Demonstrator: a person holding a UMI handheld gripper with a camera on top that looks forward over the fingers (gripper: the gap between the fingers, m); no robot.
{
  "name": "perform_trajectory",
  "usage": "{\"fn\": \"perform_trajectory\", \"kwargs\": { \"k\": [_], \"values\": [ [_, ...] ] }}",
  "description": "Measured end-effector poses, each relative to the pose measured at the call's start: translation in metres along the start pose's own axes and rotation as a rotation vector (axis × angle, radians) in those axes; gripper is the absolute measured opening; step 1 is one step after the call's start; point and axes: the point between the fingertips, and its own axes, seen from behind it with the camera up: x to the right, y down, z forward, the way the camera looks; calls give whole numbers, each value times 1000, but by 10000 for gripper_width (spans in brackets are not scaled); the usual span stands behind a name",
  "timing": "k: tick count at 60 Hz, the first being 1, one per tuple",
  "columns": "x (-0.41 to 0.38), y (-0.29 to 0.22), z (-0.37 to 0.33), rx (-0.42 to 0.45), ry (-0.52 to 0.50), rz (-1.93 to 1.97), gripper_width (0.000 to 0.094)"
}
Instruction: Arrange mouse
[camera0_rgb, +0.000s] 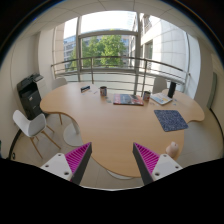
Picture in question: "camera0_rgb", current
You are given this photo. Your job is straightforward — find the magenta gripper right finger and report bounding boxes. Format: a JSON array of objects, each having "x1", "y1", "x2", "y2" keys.
[{"x1": 133, "y1": 143, "x2": 182, "y2": 185}]

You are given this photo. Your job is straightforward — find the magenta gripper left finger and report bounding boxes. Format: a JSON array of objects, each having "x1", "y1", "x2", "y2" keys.
[{"x1": 41, "y1": 143, "x2": 92, "y2": 185}]

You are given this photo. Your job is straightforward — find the pink computer mouse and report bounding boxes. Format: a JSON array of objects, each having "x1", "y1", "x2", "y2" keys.
[{"x1": 166, "y1": 142, "x2": 179, "y2": 158}]

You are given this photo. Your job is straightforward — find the dark speckled mouse pad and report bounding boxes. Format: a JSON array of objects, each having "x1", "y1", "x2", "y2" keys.
[{"x1": 154, "y1": 110, "x2": 188, "y2": 132}]

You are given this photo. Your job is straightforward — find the white chair wooden legs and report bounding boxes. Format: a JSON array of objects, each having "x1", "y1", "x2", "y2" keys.
[{"x1": 13, "y1": 110, "x2": 60, "y2": 153}]

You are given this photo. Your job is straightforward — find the wooden curved table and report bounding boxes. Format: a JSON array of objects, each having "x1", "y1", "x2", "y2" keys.
[{"x1": 40, "y1": 82, "x2": 205, "y2": 177}]

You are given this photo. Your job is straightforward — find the light blue book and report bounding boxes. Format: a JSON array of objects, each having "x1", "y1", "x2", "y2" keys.
[{"x1": 151, "y1": 92, "x2": 172, "y2": 105}]

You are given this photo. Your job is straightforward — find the red patterned mug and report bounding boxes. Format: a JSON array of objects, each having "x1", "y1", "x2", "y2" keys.
[{"x1": 143, "y1": 91, "x2": 151, "y2": 101}]

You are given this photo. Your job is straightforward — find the colourful magazine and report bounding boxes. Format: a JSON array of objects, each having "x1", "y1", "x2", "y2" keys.
[{"x1": 113, "y1": 94, "x2": 144, "y2": 106}]

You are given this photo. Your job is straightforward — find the small dark box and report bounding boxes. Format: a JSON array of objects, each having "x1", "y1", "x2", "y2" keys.
[{"x1": 80, "y1": 85, "x2": 90, "y2": 93}]

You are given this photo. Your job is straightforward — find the black office printer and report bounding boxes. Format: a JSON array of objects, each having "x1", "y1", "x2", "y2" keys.
[{"x1": 17, "y1": 74, "x2": 42, "y2": 120}]

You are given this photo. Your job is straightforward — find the dark mug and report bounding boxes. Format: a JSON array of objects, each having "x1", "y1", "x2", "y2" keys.
[{"x1": 100, "y1": 86, "x2": 107, "y2": 96}]

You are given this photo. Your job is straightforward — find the white chair far right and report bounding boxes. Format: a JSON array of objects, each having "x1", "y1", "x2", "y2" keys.
[{"x1": 153, "y1": 77, "x2": 167, "y2": 93}]

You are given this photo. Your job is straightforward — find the white chair far left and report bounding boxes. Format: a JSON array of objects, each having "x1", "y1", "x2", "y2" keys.
[{"x1": 52, "y1": 78, "x2": 67, "y2": 89}]

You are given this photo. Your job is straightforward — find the metal balcony railing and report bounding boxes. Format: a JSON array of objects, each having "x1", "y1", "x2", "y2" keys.
[{"x1": 51, "y1": 56, "x2": 190, "y2": 95}]

